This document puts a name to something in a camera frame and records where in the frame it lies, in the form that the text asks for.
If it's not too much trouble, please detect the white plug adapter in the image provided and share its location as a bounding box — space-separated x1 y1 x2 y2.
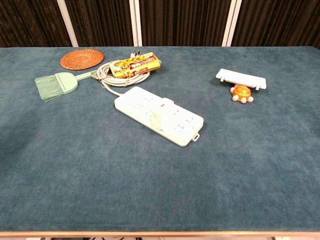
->
149 107 166 132

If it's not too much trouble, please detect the white power strip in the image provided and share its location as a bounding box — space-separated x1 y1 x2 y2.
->
114 86 205 148

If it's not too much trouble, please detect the green hand brush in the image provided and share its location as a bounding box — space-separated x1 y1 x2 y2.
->
34 70 98 103

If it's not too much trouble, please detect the yellow snack box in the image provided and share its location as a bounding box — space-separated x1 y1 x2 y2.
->
109 51 162 79

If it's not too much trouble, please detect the blue table cloth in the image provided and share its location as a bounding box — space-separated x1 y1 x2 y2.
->
0 46 320 232

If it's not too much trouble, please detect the orange turtle toy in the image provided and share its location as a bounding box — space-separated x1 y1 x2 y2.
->
230 84 255 104

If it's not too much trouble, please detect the white plastic lid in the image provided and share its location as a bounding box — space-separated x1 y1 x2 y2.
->
215 68 268 91

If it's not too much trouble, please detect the round woven rattan coaster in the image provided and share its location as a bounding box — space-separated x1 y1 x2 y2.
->
60 48 105 71

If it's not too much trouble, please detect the dark curtain panel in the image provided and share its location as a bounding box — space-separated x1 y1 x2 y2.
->
138 0 233 47
64 0 134 48
0 0 73 48
231 0 320 50

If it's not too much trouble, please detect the white coiled power cable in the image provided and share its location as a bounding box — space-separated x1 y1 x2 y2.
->
91 51 152 97

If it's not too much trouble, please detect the white partition post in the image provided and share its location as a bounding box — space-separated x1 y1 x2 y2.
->
56 0 79 48
221 0 243 47
128 0 143 47

